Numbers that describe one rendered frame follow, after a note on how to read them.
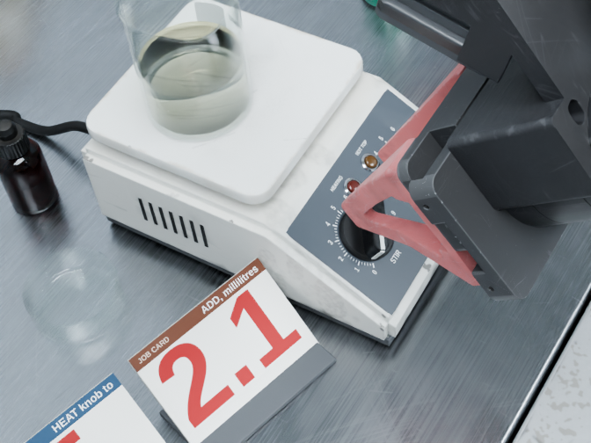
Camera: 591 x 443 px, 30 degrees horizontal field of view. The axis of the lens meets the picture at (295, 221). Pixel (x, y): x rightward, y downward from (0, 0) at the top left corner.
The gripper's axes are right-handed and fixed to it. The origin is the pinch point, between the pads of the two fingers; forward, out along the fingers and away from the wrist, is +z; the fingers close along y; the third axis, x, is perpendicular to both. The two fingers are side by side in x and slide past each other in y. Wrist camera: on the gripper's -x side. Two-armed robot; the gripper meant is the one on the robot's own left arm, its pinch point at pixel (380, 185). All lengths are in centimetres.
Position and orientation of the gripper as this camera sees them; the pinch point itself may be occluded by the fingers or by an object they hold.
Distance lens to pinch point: 51.2
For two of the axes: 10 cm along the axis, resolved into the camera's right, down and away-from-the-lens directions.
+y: -5.2, 7.0, -4.9
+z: -6.0, 1.1, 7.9
